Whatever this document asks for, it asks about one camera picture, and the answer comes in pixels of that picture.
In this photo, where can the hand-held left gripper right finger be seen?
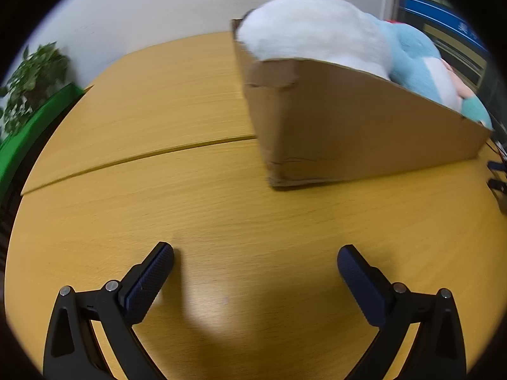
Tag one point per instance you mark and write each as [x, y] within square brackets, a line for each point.
[358, 281]

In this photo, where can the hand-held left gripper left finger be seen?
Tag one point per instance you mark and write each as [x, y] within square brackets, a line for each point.
[152, 277]

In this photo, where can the brown cardboard box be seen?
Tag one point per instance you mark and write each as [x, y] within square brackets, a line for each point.
[356, 126]

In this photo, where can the white panda plush toy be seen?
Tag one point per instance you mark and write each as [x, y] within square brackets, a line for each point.
[313, 27]

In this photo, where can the green board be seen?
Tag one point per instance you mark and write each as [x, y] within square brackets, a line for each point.
[35, 118]

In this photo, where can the green potted plant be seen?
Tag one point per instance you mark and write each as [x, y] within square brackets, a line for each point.
[33, 75]

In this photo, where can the blue and white plush toy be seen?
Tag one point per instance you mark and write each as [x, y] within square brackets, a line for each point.
[420, 51]

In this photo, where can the glass door with blue stripe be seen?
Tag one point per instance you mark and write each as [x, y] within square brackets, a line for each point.
[447, 19]

